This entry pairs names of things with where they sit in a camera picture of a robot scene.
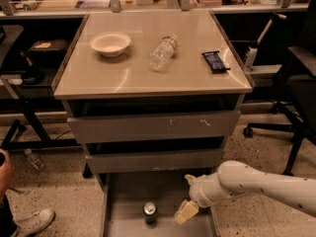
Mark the grey top drawer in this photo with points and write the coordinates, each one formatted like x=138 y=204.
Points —
x=153 y=127

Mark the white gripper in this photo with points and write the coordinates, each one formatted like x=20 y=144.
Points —
x=197 y=191

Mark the grey drawer cabinet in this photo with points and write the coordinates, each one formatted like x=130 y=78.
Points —
x=92 y=85

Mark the dark blue snack bar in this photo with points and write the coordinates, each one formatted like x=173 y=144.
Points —
x=214 y=61

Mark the clear plastic water bottle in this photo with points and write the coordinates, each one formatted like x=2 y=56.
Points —
x=162 y=53

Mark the dark trouser leg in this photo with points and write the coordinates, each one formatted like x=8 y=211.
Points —
x=7 y=224

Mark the green soda can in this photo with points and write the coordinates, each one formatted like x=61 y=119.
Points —
x=150 y=212

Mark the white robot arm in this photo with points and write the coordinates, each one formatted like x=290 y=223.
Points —
x=234 y=179

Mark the white handled tool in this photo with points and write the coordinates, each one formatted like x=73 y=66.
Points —
x=252 y=50

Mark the grey middle drawer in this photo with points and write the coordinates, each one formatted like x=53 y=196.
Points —
x=154 y=161

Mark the open grey bottom drawer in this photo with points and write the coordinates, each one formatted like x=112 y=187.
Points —
x=125 y=194

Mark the white paper bowl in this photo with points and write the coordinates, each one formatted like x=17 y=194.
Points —
x=111 y=44

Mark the black box under bench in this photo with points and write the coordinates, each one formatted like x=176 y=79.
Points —
x=48 y=54

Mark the white sneaker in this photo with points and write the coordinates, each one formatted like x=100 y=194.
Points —
x=34 y=224

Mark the water bottle on floor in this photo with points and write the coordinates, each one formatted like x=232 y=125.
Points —
x=34 y=159

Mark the black office chair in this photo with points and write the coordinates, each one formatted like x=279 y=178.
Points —
x=296 y=80

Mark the person hand at left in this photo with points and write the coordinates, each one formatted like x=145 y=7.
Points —
x=7 y=172

